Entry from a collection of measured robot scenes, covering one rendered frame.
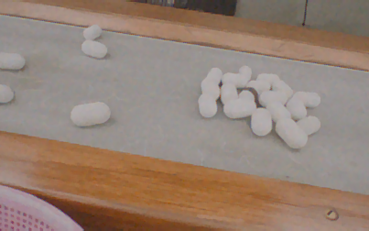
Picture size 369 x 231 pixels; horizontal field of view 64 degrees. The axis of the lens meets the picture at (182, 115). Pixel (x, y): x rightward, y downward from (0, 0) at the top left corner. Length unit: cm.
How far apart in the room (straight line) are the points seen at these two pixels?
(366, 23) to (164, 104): 240
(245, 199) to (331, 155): 14
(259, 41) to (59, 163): 39
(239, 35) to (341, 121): 22
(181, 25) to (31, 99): 28
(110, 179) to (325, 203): 16
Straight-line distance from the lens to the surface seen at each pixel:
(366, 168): 34
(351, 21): 261
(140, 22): 53
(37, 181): 23
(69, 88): 37
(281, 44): 53
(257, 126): 31
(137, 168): 23
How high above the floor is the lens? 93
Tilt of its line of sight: 35 degrees down
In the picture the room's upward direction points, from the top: 7 degrees clockwise
